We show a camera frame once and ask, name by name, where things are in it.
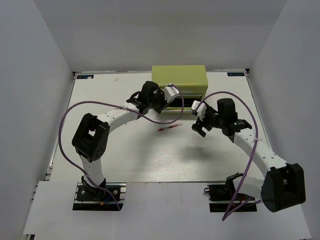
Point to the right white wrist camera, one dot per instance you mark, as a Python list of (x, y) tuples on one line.
[(198, 109)]

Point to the left blue corner label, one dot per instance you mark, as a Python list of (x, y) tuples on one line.
[(84, 77)]

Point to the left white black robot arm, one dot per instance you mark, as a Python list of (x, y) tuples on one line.
[(91, 137)]

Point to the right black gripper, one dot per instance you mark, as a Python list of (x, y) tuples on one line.
[(199, 124)]

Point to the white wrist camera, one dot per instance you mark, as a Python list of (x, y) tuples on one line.
[(198, 109), (170, 93)]

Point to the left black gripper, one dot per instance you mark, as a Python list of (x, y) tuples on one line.
[(160, 93)]

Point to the red gel pen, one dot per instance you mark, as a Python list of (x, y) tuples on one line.
[(170, 127)]

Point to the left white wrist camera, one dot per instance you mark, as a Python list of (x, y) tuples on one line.
[(170, 93)]

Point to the blue corner label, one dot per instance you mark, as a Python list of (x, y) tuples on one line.
[(84, 77), (235, 74)]

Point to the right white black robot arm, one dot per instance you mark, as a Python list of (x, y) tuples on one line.
[(283, 184)]

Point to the green metal drawer chest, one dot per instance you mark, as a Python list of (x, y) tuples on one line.
[(191, 80)]

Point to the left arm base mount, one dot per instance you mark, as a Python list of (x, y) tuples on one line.
[(86, 200)]

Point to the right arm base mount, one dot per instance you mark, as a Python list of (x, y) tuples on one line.
[(220, 194)]

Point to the right blue corner label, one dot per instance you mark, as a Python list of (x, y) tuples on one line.
[(235, 74)]

